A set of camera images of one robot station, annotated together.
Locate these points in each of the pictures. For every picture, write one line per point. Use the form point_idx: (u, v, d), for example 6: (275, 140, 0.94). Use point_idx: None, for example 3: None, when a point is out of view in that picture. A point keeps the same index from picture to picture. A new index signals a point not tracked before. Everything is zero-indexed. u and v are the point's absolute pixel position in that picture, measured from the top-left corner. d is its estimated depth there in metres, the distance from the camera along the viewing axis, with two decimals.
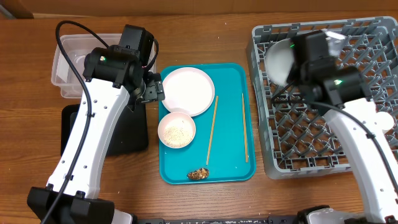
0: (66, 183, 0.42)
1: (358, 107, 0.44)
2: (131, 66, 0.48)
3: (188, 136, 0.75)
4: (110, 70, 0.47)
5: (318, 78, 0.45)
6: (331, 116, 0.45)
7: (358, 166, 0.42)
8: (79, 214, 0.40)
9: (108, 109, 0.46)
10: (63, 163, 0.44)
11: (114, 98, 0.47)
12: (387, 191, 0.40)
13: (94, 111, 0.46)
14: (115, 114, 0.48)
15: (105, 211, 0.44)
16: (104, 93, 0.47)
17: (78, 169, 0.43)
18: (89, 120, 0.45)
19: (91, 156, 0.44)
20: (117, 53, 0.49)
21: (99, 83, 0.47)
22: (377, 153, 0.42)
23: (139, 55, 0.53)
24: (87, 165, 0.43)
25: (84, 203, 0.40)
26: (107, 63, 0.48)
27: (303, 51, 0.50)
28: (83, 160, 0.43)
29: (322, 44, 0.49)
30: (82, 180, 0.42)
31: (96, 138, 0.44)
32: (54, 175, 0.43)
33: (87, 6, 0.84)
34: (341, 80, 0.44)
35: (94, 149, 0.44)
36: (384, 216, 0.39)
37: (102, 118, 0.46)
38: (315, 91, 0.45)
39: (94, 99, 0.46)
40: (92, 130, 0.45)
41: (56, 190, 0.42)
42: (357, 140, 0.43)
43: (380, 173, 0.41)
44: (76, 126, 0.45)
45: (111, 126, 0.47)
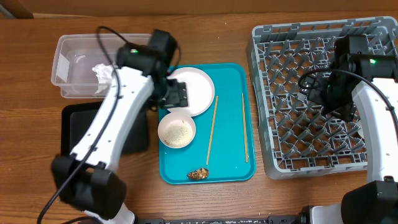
0: (89, 154, 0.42)
1: (385, 79, 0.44)
2: (159, 62, 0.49)
3: (188, 136, 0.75)
4: (140, 60, 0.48)
5: (356, 56, 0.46)
6: (357, 88, 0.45)
7: (371, 129, 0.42)
8: (97, 186, 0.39)
9: (134, 94, 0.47)
10: (87, 136, 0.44)
11: (141, 85, 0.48)
12: (393, 155, 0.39)
13: (122, 94, 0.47)
14: (139, 101, 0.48)
15: (119, 194, 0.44)
16: (132, 79, 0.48)
17: (101, 142, 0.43)
18: (117, 101, 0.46)
19: (116, 132, 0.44)
20: (148, 48, 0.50)
21: (127, 72, 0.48)
22: (392, 124, 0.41)
23: (166, 55, 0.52)
24: (111, 139, 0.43)
25: (101, 178, 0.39)
26: (137, 55, 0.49)
27: (344, 47, 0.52)
28: (107, 135, 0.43)
29: (362, 42, 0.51)
30: (104, 153, 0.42)
31: (122, 118, 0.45)
32: (79, 145, 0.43)
33: (87, 6, 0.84)
34: (376, 60, 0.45)
35: (119, 127, 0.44)
36: (384, 177, 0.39)
37: (129, 101, 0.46)
38: (350, 67, 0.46)
39: (122, 83, 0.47)
40: (119, 111, 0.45)
41: (78, 159, 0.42)
42: (377, 111, 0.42)
43: (391, 142, 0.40)
44: (104, 105, 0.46)
45: (135, 110, 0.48)
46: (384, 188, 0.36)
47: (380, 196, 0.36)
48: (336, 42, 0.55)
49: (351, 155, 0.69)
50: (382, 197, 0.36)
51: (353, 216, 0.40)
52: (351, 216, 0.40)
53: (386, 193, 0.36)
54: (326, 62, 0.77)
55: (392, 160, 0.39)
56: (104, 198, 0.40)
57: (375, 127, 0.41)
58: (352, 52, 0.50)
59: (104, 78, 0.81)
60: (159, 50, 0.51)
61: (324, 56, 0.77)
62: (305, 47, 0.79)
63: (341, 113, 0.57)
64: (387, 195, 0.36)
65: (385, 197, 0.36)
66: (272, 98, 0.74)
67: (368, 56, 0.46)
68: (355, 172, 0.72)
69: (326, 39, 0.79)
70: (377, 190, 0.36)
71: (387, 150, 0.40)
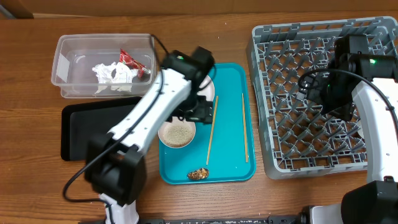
0: (127, 135, 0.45)
1: (385, 79, 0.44)
2: (200, 71, 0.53)
3: (188, 138, 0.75)
4: (182, 66, 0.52)
5: (356, 56, 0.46)
6: (358, 88, 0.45)
7: (371, 129, 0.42)
8: (129, 165, 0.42)
9: (174, 93, 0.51)
10: (126, 121, 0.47)
11: (180, 87, 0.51)
12: (393, 155, 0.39)
13: (163, 91, 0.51)
14: (175, 100, 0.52)
15: (140, 178, 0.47)
16: (174, 80, 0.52)
17: (138, 127, 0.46)
18: (158, 96, 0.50)
19: (152, 121, 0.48)
20: (192, 56, 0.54)
21: (171, 74, 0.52)
22: (393, 124, 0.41)
23: (206, 68, 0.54)
24: (147, 127, 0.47)
25: (134, 157, 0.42)
26: (181, 61, 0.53)
27: (344, 46, 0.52)
28: (144, 122, 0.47)
29: (361, 41, 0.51)
30: (139, 137, 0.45)
31: (159, 111, 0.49)
32: (118, 126, 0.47)
33: (88, 6, 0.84)
34: (375, 60, 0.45)
35: (155, 117, 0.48)
36: (384, 177, 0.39)
37: (168, 98, 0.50)
38: (350, 67, 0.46)
39: (165, 82, 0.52)
40: (158, 104, 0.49)
41: (115, 137, 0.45)
42: (376, 110, 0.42)
43: (391, 142, 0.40)
44: (146, 97, 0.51)
45: (169, 109, 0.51)
46: (384, 188, 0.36)
47: (381, 196, 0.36)
48: (336, 42, 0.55)
49: (351, 155, 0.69)
50: (382, 196, 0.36)
51: (354, 216, 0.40)
52: (352, 216, 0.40)
53: (387, 193, 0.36)
54: (326, 62, 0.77)
55: (392, 160, 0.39)
56: (130, 179, 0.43)
57: (376, 127, 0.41)
58: (352, 52, 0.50)
59: (104, 78, 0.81)
60: (200, 60, 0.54)
61: (324, 56, 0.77)
62: (305, 47, 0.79)
63: (340, 113, 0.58)
64: (387, 195, 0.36)
65: (385, 197, 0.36)
66: (272, 98, 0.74)
67: (369, 55, 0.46)
68: (355, 172, 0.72)
69: (326, 39, 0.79)
70: (377, 190, 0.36)
71: (387, 150, 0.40)
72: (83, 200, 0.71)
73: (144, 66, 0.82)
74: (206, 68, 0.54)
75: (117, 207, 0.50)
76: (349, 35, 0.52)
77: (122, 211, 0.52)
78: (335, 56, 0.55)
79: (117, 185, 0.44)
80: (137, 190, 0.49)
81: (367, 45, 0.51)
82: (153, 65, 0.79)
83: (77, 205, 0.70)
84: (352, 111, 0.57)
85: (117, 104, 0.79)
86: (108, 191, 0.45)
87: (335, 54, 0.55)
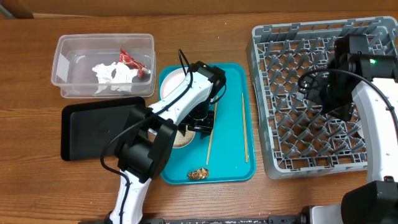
0: (162, 111, 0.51)
1: (385, 79, 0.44)
2: (220, 80, 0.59)
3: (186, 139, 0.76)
4: (206, 73, 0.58)
5: (356, 56, 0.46)
6: (357, 88, 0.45)
7: (371, 129, 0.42)
8: (165, 134, 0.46)
9: (201, 89, 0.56)
10: (161, 101, 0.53)
11: (206, 86, 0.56)
12: (393, 155, 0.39)
13: (193, 85, 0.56)
14: (201, 96, 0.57)
15: (165, 158, 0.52)
16: (201, 79, 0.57)
17: (172, 108, 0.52)
18: (188, 88, 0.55)
19: (183, 106, 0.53)
20: (215, 67, 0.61)
21: (198, 75, 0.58)
22: (393, 124, 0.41)
23: (223, 80, 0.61)
24: (178, 108, 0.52)
25: (170, 128, 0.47)
26: (206, 68, 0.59)
27: (344, 47, 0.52)
28: (176, 104, 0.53)
29: (361, 41, 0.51)
30: (172, 116, 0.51)
31: (188, 99, 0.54)
32: (156, 103, 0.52)
33: (88, 6, 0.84)
34: (375, 61, 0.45)
35: (186, 104, 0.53)
36: (384, 177, 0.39)
37: (195, 91, 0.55)
38: (350, 67, 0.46)
39: (193, 80, 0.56)
40: (188, 94, 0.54)
41: (154, 112, 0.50)
42: (376, 110, 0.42)
43: (391, 142, 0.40)
44: (177, 87, 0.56)
45: (194, 102, 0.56)
46: (384, 188, 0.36)
47: (381, 196, 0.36)
48: (337, 42, 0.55)
49: (351, 154, 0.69)
50: (382, 196, 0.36)
51: (354, 216, 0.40)
52: (352, 216, 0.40)
53: (386, 193, 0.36)
54: (326, 62, 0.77)
55: (392, 159, 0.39)
56: (161, 152, 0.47)
57: (375, 127, 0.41)
58: (352, 52, 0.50)
59: (104, 78, 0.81)
60: (220, 70, 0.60)
61: (324, 56, 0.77)
62: (305, 47, 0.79)
63: (339, 113, 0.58)
64: (387, 195, 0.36)
65: (384, 197, 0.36)
66: (272, 98, 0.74)
67: (369, 55, 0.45)
68: (355, 172, 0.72)
69: (326, 39, 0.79)
70: (377, 190, 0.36)
71: (388, 150, 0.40)
72: (82, 200, 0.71)
73: (144, 66, 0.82)
74: (223, 79, 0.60)
75: (135, 188, 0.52)
76: (349, 35, 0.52)
77: (137, 194, 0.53)
78: (335, 56, 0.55)
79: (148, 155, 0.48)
80: (159, 169, 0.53)
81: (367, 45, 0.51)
82: (153, 65, 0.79)
83: (77, 205, 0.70)
84: (352, 111, 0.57)
85: (117, 104, 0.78)
86: (137, 162, 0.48)
87: (335, 54, 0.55)
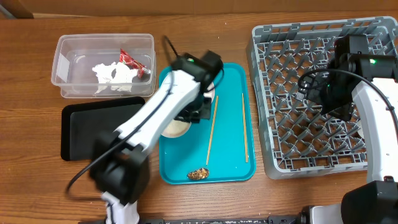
0: (134, 133, 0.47)
1: (385, 80, 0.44)
2: (208, 75, 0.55)
3: (183, 126, 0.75)
4: (191, 69, 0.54)
5: (356, 56, 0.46)
6: (357, 88, 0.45)
7: (370, 129, 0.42)
8: (134, 162, 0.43)
9: (182, 94, 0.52)
10: (135, 118, 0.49)
11: (189, 89, 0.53)
12: (393, 155, 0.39)
13: (173, 91, 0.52)
14: (183, 102, 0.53)
15: (140, 183, 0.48)
16: (183, 81, 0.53)
17: (145, 127, 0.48)
18: (168, 96, 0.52)
19: (160, 121, 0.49)
20: (203, 60, 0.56)
21: (181, 76, 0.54)
22: (392, 124, 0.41)
23: (216, 71, 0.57)
24: (152, 127, 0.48)
25: (140, 156, 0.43)
26: (192, 63, 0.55)
27: (344, 47, 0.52)
28: (151, 121, 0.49)
29: (361, 42, 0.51)
30: (145, 137, 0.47)
31: (166, 109, 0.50)
32: (125, 124, 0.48)
33: (88, 6, 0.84)
34: (375, 60, 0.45)
35: (164, 117, 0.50)
36: (384, 177, 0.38)
37: (175, 99, 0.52)
38: (350, 67, 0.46)
39: (174, 83, 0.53)
40: (167, 104, 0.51)
41: (122, 136, 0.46)
42: (376, 110, 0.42)
43: (391, 142, 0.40)
44: (155, 96, 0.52)
45: (176, 111, 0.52)
46: (384, 188, 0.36)
47: (380, 196, 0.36)
48: (336, 42, 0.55)
49: (351, 154, 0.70)
50: (382, 197, 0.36)
51: (354, 216, 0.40)
52: (352, 218, 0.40)
53: (386, 193, 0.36)
54: (326, 62, 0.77)
55: (392, 160, 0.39)
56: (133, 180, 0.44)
57: (375, 127, 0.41)
58: (352, 52, 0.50)
59: (105, 78, 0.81)
60: (209, 63, 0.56)
61: (324, 56, 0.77)
62: (305, 47, 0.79)
63: (339, 113, 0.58)
64: (387, 195, 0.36)
65: (384, 197, 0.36)
66: (272, 98, 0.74)
67: (369, 55, 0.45)
68: (355, 172, 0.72)
69: (326, 39, 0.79)
70: (377, 190, 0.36)
71: (387, 150, 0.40)
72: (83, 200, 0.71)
73: (144, 66, 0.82)
74: (215, 72, 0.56)
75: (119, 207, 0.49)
76: (349, 36, 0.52)
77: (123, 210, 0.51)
78: (335, 56, 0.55)
79: (120, 183, 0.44)
80: (137, 192, 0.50)
81: (368, 45, 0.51)
82: (153, 65, 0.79)
83: (77, 205, 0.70)
84: (352, 111, 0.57)
85: (117, 104, 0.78)
86: (111, 189, 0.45)
87: (335, 54, 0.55)
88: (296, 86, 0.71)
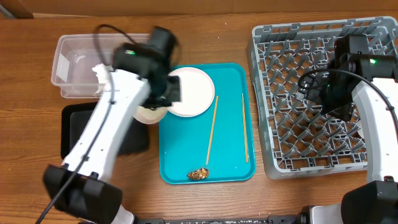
0: (81, 163, 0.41)
1: (385, 80, 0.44)
2: (157, 63, 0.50)
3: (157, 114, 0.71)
4: (135, 63, 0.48)
5: (356, 56, 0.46)
6: (357, 88, 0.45)
7: (370, 129, 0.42)
8: (91, 194, 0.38)
9: (129, 98, 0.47)
10: (78, 145, 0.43)
11: (137, 89, 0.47)
12: (393, 155, 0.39)
13: (116, 99, 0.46)
14: (134, 106, 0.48)
15: (114, 200, 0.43)
16: (126, 83, 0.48)
17: (95, 151, 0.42)
18: (112, 107, 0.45)
19: (110, 140, 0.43)
20: (144, 48, 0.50)
21: (124, 74, 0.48)
22: (392, 124, 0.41)
23: (166, 55, 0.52)
24: (104, 149, 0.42)
25: (96, 186, 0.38)
26: (134, 56, 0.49)
27: (345, 47, 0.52)
28: (100, 143, 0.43)
29: (362, 42, 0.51)
30: (96, 163, 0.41)
31: (116, 121, 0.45)
32: (70, 155, 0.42)
33: (88, 6, 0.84)
34: (375, 61, 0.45)
35: (112, 134, 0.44)
36: (383, 177, 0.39)
37: (123, 106, 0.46)
38: (350, 67, 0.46)
39: (116, 88, 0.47)
40: (112, 116, 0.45)
41: (71, 169, 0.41)
42: (376, 109, 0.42)
43: (390, 142, 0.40)
44: (97, 111, 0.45)
45: (127, 120, 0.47)
46: (384, 188, 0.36)
47: (380, 196, 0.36)
48: (336, 42, 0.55)
49: (351, 154, 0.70)
50: (382, 197, 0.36)
51: (354, 216, 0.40)
52: (352, 218, 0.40)
53: (386, 193, 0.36)
54: (326, 62, 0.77)
55: (392, 160, 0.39)
56: (99, 208, 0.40)
57: (375, 127, 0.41)
58: (352, 51, 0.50)
59: None
60: (157, 49, 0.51)
61: (324, 56, 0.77)
62: (305, 47, 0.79)
63: (339, 112, 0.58)
64: (387, 195, 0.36)
65: (384, 197, 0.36)
66: (272, 98, 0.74)
67: (370, 55, 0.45)
68: (355, 172, 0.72)
69: (326, 39, 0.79)
70: (377, 190, 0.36)
71: (387, 150, 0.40)
72: None
73: None
74: (165, 56, 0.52)
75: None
76: (348, 36, 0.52)
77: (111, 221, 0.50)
78: (336, 56, 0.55)
79: (88, 213, 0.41)
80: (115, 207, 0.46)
81: (368, 45, 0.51)
82: None
83: None
84: (352, 111, 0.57)
85: None
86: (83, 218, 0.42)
87: (335, 54, 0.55)
88: (296, 86, 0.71)
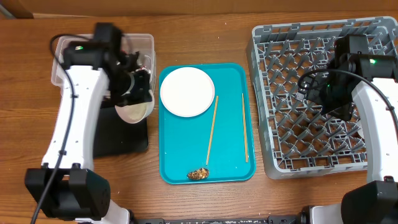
0: (60, 159, 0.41)
1: (385, 80, 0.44)
2: (108, 53, 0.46)
3: (140, 109, 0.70)
4: (86, 57, 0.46)
5: (356, 56, 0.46)
6: (357, 88, 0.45)
7: (371, 129, 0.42)
8: (78, 185, 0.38)
9: (90, 89, 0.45)
10: (53, 143, 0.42)
11: (95, 79, 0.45)
12: (393, 155, 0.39)
13: (78, 93, 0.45)
14: (97, 95, 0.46)
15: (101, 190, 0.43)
16: (83, 76, 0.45)
17: (69, 144, 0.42)
18: (74, 102, 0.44)
19: (81, 130, 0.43)
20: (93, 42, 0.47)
21: (79, 70, 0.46)
22: (392, 124, 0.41)
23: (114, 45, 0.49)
24: (78, 139, 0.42)
25: (79, 177, 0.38)
26: (83, 51, 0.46)
27: (344, 47, 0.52)
28: (73, 135, 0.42)
29: (361, 41, 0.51)
30: (75, 154, 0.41)
31: (83, 112, 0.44)
32: (47, 154, 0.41)
33: (88, 6, 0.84)
34: (375, 61, 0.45)
35: (83, 125, 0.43)
36: (384, 177, 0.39)
37: (86, 99, 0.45)
38: (350, 67, 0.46)
39: (75, 83, 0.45)
40: (79, 109, 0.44)
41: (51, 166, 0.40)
42: (376, 110, 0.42)
43: (391, 142, 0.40)
44: (61, 108, 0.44)
45: (92, 111, 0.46)
46: (384, 188, 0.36)
47: (381, 196, 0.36)
48: (336, 42, 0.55)
49: (351, 154, 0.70)
50: (382, 197, 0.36)
51: (354, 216, 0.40)
52: (352, 218, 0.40)
53: (386, 193, 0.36)
54: (326, 62, 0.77)
55: (392, 160, 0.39)
56: (89, 198, 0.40)
57: (375, 127, 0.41)
58: (352, 51, 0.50)
59: None
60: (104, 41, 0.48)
61: (324, 56, 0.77)
62: (305, 47, 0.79)
63: (339, 112, 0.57)
64: (387, 195, 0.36)
65: (384, 197, 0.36)
66: (272, 98, 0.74)
67: (370, 55, 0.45)
68: (355, 172, 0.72)
69: (326, 39, 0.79)
70: (377, 190, 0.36)
71: (387, 150, 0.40)
72: None
73: (143, 66, 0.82)
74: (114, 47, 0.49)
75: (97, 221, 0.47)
76: (348, 36, 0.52)
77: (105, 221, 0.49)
78: (336, 56, 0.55)
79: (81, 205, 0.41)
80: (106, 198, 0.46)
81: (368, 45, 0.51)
82: (153, 65, 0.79)
83: None
84: (352, 111, 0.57)
85: None
86: (76, 214, 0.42)
87: (335, 54, 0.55)
88: (296, 86, 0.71)
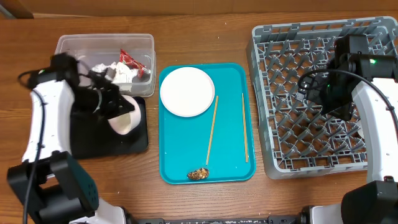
0: (39, 152, 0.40)
1: (385, 80, 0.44)
2: (68, 71, 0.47)
3: (129, 121, 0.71)
4: (50, 78, 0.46)
5: (356, 56, 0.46)
6: (357, 88, 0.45)
7: (371, 129, 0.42)
8: (62, 168, 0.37)
9: (58, 97, 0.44)
10: (30, 144, 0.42)
11: (61, 89, 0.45)
12: (393, 155, 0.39)
13: (46, 101, 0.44)
14: (66, 103, 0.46)
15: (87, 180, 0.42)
16: (50, 88, 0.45)
17: (46, 139, 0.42)
18: (45, 108, 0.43)
19: (56, 126, 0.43)
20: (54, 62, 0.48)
21: (45, 86, 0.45)
22: (392, 124, 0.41)
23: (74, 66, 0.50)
24: (54, 133, 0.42)
25: (60, 160, 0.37)
26: (45, 73, 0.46)
27: (345, 47, 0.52)
28: (48, 130, 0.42)
29: (362, 41, 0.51)
30: (54, 145, 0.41)
31: (55, 110, 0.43)
32: (27, 152, 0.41)
33: (88, 6, 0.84)
34: (376, 60, 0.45)
35: (56, 121, 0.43)
36: (384, 177, 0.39)
37: (55, 102, 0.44)
38: (350, 67, 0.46)
39: (43, 95, 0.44)
40: (50, 112, 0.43)
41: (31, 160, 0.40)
42: (375, 110, 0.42)
43: (391, 142, 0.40)
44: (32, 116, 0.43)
45: (64, 112, 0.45)
46: (384, 188, 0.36)
47: (380, 196, 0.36)
48: (336, 42, 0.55)
49: (351, 154, 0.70)
50: (382, 197, 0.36)
51: (354, 216, 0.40)
52: (352, 218, 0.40)
53: (386, 193, 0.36)
54: (326, 62, 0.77)
55: (392, 160, 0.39)
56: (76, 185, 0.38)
57: (375, 127, 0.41)
58: (352, 51, 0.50)
59: None
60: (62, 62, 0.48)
61: (324, 56, 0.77)
62: (305, 47, 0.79)
63: (339, 112, 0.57)
64: (387, 195, 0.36)
65: (384, 197, 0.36)
66: (272, 98, 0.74)
67: (370, 55, 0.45)
68: (355, 172, 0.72)
69: (326, 39, 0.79)
70: (377, 190, 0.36)
71: (387, 150, 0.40)
72: None
73: (143, 66, 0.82)
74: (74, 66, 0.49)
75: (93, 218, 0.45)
76: (348, 36, 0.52)
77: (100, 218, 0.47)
78: (335, 56, 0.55)
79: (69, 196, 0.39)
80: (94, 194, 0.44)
81: (368, 45, 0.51)
82: (153, 65, 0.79)
83: None
84: (352, 111, 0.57)
85: None
86: (66, 210, 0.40)
87: (335, 54, 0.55)
88: (296, 86, 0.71)
